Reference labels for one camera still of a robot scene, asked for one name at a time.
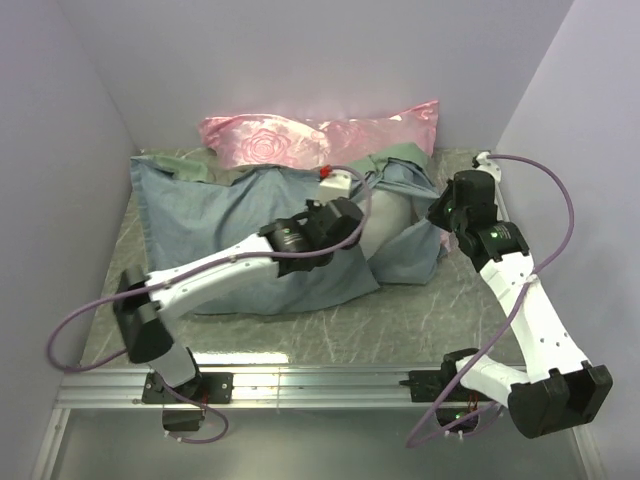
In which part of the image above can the pink rose satin pillow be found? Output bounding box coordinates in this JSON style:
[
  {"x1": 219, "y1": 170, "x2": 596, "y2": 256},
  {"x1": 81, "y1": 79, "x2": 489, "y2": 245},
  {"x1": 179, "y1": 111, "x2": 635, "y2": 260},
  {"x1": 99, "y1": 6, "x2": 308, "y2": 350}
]
[{"x1": 198, "y1": 100, "x2": 439, "y2": 169}]

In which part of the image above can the black right controller box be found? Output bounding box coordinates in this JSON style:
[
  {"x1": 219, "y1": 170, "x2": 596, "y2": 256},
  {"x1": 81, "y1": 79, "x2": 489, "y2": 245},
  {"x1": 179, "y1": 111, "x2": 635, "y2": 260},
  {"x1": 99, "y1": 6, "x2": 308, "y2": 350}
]
[{"x1": 436, "y1": 406, "x2": 480, "y2": 436}]

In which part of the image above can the aluminium front mounting rail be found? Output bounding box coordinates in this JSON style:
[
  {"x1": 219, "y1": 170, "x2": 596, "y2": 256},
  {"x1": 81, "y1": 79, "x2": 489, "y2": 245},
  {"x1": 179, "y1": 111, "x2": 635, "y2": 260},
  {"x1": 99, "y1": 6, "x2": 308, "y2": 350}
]
[{"x1": 54, "y1": 364, "x2": 437, "y2": 410}]

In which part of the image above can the aluminium right side rail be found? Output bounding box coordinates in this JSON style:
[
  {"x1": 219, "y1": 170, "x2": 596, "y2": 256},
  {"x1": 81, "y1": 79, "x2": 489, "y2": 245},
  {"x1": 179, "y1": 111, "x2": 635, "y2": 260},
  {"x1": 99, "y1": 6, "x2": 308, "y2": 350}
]
[{"x1": 477, "y1": 149, "x2": 549, "y2": 336}]

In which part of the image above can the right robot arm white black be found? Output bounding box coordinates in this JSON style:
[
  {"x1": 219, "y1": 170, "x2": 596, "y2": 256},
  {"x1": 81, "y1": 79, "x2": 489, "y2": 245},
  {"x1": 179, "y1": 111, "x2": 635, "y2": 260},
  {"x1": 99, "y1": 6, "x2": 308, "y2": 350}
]
[{"x1": 428, "y1": 169, "x2": 613, "y2": 439}]

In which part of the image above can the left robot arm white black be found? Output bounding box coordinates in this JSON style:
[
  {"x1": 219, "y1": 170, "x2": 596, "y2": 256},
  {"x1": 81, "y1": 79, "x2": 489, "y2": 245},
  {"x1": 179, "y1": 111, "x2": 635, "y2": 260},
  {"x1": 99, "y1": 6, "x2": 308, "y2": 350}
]
[{"x1": 112, "y1": 197, "x2": 366, "y2": 400}]

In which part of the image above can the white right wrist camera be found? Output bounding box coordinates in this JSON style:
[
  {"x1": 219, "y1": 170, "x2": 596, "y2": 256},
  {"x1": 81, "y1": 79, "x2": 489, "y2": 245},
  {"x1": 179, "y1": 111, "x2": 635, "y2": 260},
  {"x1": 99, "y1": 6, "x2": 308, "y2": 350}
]
[{"x1": 471, "y1": 151, "x2": 502, "y2": 183}]

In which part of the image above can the black controller box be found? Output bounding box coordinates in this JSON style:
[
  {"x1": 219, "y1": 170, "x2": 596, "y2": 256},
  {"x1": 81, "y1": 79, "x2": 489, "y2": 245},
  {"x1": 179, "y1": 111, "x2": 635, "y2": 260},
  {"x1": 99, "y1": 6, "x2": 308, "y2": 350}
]
[
  {"x1": 161, "y1": 409, "x2": 205, "y2": 433},
  {"x1": 436, "y1": 406, "x2": 480, "y2": 436}
]

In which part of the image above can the black left controller box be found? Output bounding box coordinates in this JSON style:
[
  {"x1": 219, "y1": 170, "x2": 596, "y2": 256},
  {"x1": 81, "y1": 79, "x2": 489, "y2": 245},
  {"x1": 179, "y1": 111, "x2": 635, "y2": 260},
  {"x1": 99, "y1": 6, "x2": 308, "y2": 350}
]
[{"x1": 161, "y1": 409, "x2": 205, "y2": 433}]

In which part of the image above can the green beige patchwork pillowcase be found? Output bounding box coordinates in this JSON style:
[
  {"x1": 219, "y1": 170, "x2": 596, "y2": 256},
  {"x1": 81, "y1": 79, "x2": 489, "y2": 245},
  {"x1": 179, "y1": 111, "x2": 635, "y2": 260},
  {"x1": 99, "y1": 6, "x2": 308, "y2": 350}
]
[{"x1": 129, "y1": 142, "x2": 451, "y2": 317}]

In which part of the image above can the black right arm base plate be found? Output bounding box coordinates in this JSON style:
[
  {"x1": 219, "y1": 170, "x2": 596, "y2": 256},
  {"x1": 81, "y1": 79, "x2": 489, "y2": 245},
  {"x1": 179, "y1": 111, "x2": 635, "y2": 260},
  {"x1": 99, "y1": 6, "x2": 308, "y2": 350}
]
[{"x1": 398, "y1": 370, "x2": 481, "y2": 403}]

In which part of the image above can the white pillow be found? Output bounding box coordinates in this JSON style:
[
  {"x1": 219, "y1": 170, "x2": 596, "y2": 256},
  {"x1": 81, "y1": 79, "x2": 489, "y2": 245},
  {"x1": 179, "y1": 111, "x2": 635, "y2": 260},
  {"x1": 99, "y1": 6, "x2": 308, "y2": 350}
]
[{"x1": 359, "y1": 189, "x2": 412, "y2": 260}]

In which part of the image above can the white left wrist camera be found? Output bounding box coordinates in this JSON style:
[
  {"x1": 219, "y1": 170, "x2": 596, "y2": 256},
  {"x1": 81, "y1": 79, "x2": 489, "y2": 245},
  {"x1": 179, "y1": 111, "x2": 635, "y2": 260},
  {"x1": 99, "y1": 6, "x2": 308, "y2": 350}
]
[{"x1": 316, "y1": 165, "x2": 352, "y2": 204}]

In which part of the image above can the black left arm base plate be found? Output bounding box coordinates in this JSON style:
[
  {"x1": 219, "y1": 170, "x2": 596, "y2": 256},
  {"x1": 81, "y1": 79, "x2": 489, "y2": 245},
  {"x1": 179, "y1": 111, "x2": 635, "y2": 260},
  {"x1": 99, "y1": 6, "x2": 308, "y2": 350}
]
[{"x1": 141, "y1": 372, "x2": 233, "y2": 405}]

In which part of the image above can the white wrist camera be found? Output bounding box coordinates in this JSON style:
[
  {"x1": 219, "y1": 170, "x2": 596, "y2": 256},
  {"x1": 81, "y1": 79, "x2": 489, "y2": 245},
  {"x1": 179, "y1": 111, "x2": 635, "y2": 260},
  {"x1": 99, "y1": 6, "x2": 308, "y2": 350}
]
[
  {"x1": 316, "y1": 165, "x2": 352, "y2": 204},
  {"x1": 471, "y1": 151, "x2": 502, "y2": 183}
]

